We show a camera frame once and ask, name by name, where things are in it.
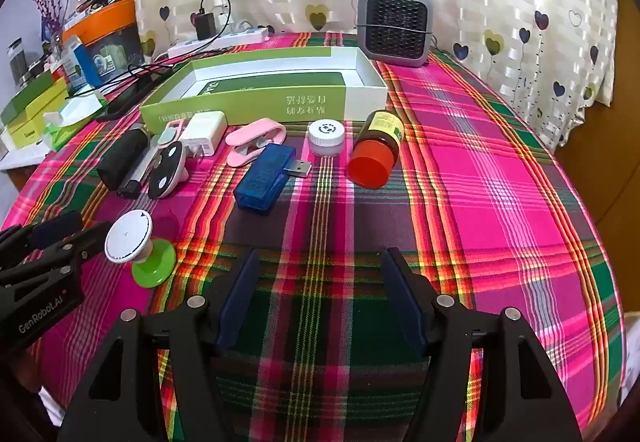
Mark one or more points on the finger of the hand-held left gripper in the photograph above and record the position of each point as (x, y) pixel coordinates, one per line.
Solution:
(87, 242)
(57, 225)

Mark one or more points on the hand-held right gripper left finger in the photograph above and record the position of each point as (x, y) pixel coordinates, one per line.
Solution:
(237, 294)

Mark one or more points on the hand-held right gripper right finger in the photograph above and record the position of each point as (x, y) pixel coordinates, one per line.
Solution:
(402, 294)

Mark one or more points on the white and green knob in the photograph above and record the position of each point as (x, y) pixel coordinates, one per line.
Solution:
(127, 237)

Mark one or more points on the black cylindrical case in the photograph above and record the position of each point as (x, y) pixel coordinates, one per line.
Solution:
(120, 155)

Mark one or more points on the black and white oval device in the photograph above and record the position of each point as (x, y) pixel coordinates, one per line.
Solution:
(165, 172)

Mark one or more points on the blue usb tester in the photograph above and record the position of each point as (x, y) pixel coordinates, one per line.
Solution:
(262, 177)

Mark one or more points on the pink clip with grey oval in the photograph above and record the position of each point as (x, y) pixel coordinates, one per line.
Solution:
(167, 135)

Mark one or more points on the brown bottle with red cap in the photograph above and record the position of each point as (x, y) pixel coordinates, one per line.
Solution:
(370, 162)

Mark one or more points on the white charger plug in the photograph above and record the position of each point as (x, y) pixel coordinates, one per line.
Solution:
(202, 130)

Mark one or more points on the pink sealing clip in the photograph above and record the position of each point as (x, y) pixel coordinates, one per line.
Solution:
(255, 132)

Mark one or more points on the small white jar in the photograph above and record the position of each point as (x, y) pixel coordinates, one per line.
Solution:
(325, 135)

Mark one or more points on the green and white cardboard box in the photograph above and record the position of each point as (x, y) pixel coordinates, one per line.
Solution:
(250, 105)

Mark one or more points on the green and white tissue box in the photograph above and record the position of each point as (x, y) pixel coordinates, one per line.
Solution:
(70, 115)

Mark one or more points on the yellow-green box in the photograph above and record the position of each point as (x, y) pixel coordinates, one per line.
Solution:
(42, 110)

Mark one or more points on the dark green box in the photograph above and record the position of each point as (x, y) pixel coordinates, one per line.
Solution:
(25, 100)

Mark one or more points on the pink plaid tablecloth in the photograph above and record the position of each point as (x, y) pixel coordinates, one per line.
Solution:
(450, 172)

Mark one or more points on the black phone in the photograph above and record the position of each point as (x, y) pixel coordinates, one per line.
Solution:
(135, 96)

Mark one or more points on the blue and white carton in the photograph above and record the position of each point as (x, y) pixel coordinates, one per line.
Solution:
(82, 67)

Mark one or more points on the grey canister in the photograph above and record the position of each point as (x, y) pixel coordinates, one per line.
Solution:
(17, 60)

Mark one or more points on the clear bin with orange lid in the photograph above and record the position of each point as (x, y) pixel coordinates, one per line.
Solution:
(105, 20)

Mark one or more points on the wooden cabinet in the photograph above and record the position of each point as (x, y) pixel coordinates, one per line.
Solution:
(600, 162)

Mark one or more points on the white power strip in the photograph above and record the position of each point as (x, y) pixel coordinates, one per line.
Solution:
(225, 40)

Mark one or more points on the black charger adapter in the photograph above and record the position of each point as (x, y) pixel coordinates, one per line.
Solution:
(205, 26)

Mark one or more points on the grey fan heater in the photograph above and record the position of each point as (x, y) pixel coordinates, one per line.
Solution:
(395, 27)

